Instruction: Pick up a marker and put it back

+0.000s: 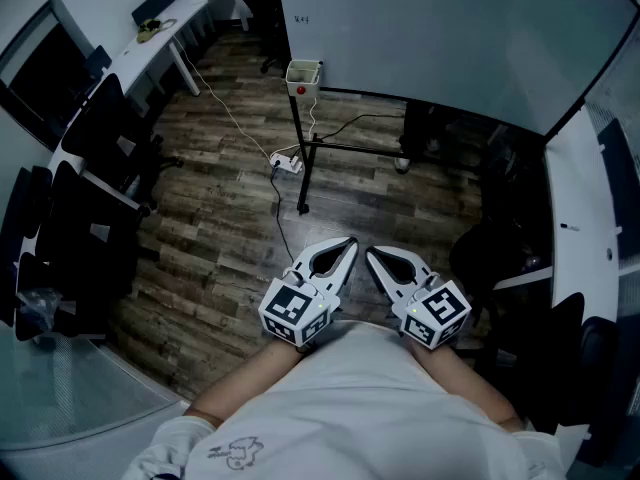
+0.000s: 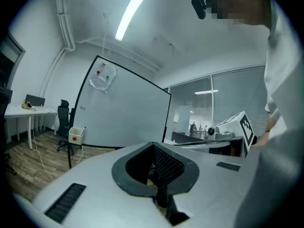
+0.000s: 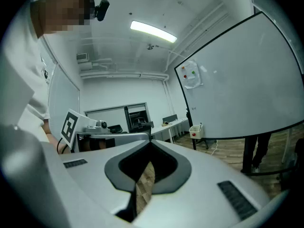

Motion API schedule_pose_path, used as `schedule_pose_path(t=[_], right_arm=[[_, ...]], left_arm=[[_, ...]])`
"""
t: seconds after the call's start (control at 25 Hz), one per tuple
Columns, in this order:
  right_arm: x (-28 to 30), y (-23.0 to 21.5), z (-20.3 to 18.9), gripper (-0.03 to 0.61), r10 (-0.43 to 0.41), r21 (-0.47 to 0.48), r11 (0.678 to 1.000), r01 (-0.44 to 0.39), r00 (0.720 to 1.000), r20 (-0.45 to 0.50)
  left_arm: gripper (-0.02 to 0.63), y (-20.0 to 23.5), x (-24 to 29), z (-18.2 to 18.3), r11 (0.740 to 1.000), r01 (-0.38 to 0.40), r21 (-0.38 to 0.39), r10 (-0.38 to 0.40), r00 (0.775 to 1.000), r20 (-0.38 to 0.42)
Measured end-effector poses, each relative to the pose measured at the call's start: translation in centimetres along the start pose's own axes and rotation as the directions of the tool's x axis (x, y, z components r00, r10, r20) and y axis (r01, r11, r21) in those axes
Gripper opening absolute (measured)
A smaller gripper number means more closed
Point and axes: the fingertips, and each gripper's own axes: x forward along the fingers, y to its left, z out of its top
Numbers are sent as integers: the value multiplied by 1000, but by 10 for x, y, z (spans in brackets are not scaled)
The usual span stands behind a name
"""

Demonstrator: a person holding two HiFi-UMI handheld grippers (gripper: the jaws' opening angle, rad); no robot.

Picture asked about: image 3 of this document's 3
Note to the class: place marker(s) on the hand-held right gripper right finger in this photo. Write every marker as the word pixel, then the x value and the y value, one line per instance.
pixel 202 182

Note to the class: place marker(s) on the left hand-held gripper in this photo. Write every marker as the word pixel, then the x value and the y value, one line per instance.
pixel 80 120

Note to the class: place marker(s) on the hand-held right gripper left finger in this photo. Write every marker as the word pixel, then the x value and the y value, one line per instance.
pixel 90 174

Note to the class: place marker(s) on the white plastic box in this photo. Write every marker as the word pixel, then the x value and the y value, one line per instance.
pixel 198 132

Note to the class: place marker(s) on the person's left forearm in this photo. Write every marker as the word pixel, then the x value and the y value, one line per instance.
pixel 48 133

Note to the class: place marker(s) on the black framed whiteboard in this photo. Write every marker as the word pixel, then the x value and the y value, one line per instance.
pixel 237 79

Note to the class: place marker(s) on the person's left hand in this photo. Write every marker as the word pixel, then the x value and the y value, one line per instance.
pixel 92 145

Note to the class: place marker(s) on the black office chair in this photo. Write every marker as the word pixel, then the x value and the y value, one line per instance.
pixel 141 123
pixel 115 128

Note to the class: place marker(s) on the grey framed glass partition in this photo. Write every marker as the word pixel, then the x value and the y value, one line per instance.
pixel 107 115

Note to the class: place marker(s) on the white desk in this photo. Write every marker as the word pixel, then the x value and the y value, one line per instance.
pixel 164 128

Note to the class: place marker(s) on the yellow black desk item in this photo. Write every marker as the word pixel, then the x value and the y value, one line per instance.
pixel 167 123

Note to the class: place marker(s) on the dark desk divider panel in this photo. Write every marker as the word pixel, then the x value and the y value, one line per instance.
pixel 171 117

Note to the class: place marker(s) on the crumpled white paper sheet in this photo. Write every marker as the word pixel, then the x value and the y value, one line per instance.
pixel 193 81

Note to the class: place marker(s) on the long ceiling light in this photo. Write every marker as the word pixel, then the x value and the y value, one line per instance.
pixel 152 31

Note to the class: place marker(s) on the person's head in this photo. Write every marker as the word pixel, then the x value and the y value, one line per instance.
pixel 61 11

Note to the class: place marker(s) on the white wall air vent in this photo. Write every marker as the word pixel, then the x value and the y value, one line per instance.
pixel 82 58

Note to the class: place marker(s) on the black head camera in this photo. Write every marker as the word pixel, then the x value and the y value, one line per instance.
pixel 102 8

